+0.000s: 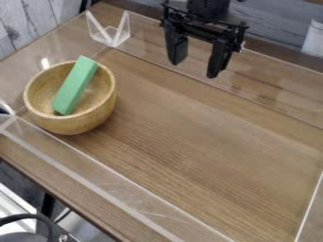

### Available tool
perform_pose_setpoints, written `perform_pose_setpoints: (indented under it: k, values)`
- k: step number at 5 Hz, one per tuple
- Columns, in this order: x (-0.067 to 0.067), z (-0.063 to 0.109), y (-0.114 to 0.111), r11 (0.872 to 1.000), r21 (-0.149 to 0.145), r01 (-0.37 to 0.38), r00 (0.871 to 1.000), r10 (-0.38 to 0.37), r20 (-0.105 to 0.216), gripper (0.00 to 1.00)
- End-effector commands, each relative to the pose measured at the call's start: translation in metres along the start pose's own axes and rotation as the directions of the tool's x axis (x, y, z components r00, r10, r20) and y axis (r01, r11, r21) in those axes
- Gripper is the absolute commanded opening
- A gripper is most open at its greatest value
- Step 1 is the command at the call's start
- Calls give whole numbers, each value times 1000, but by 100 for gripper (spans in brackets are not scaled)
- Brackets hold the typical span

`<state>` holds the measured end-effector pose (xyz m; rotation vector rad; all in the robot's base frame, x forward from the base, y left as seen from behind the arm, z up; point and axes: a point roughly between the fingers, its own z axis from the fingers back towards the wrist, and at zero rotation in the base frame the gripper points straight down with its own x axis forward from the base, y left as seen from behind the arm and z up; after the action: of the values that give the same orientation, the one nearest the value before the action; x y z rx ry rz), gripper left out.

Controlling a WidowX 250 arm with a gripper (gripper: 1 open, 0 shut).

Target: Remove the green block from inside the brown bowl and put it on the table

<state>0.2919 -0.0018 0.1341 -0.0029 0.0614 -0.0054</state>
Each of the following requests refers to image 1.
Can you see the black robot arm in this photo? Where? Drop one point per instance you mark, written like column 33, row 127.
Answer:
column 205, row 20

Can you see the black table leg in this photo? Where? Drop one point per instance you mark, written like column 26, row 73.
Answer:
column 48, row 207

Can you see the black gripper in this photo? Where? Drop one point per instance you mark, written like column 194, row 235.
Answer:
column 208, row 21

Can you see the light brown wooden bowl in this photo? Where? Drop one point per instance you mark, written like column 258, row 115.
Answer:
column 97, row 103

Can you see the clear acrylic barrier walls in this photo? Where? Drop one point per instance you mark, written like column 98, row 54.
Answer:
column 202, row 160

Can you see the green rectangular block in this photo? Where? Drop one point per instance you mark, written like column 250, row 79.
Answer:
column 74, row 85

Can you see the white cylindrical container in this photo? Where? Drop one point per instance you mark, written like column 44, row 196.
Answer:
column 313, row 45

